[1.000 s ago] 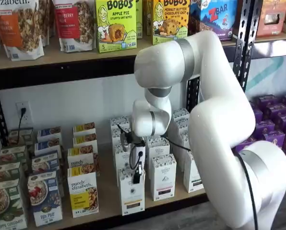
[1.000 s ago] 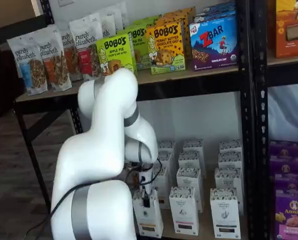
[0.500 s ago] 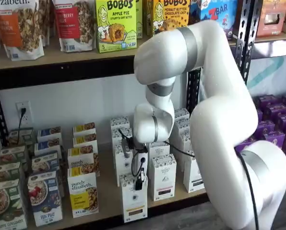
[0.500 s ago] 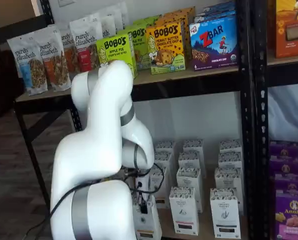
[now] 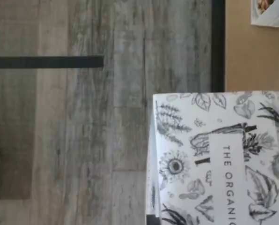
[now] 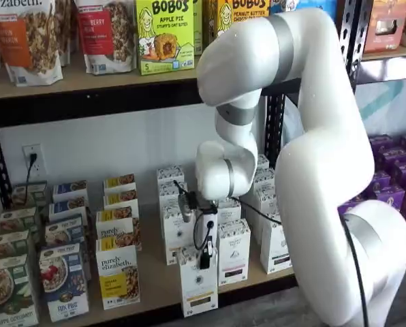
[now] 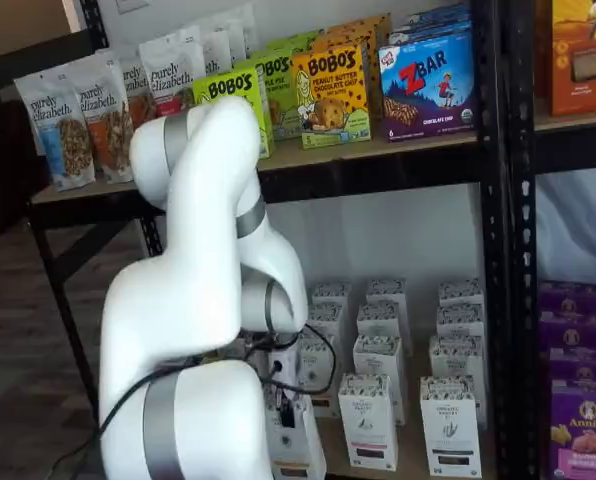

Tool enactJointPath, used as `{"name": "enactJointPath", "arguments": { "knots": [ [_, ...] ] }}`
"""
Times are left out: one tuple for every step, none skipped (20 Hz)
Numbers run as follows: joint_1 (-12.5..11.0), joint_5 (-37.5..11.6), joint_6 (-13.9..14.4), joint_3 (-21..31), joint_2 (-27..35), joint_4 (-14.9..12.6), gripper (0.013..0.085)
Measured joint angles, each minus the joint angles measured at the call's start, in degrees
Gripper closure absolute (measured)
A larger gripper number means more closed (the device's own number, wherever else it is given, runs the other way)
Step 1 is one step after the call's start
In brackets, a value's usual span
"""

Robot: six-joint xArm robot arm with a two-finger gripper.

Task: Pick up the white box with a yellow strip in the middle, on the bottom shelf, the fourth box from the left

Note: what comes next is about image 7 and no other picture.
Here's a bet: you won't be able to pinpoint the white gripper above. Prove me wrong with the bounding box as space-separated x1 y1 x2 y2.
263 344 299 430

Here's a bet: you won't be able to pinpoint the white box yellow strip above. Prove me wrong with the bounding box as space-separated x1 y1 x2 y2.
266 392 328 480
305 303 348 349
297 333 338 419
311 281 353 311

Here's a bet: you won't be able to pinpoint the white box pink strip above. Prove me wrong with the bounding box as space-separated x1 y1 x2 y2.
365 278 409 309
356 302 412 351
352 333 408 427
337 373 399 471

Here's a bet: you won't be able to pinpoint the white box black strip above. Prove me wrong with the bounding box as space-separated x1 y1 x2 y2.
437 279 484 307
428 334 488 430
435 303 485 339
419 375 482 478

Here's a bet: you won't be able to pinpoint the black metal shelf rack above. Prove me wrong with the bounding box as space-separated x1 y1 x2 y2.
502 0 596 480
25 0 512 480

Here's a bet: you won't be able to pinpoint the wooden shelf board with snacks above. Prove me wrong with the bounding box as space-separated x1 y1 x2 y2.
30 132 479 206

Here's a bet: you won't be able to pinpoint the purple Annie's box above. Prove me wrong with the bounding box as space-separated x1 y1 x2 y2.
537 281 596 319
538 313 596 351
550 381 596 480
547 346 596 386

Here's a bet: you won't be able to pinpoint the green Bobo's apple pie box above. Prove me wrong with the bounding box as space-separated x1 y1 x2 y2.
250 49 304 142
192 67 275 160
265 29 325 57

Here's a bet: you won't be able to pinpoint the yellow Bobo's peanut butter box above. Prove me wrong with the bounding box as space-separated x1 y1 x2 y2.
310 24 382 121
291 42 373 150
327 13 392 51

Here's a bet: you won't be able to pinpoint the blue Zbar box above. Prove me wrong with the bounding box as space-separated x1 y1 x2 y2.
402 3 472 27
377 32 478 143
387 19 474 47

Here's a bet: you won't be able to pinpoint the wooden shelf board orange boxes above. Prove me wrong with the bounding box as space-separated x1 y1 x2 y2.
535 97 596 134

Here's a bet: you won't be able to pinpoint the orange snack box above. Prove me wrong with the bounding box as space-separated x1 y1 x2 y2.
550 0 596 117

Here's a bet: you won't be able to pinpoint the Purely Elizabeth bag orange label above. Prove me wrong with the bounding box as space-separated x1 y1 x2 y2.
70 49 144 184
119 57 159 132

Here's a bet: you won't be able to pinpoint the white plastic sheet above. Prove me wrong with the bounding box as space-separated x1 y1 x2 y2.
536 167 596 286

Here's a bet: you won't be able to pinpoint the Purely Elizabeth bag red label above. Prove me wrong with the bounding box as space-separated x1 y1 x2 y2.
138 27 204 120

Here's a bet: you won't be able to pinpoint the Purely Elizabeth bag blue label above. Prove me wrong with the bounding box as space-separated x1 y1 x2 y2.
13 69 98 193

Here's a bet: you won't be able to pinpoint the white Purely Elizabeth bag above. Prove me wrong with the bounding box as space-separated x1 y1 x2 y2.
200 19 234 77
226 3 257 65

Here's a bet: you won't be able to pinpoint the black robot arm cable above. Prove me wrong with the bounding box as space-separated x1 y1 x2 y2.
96 322 338 441

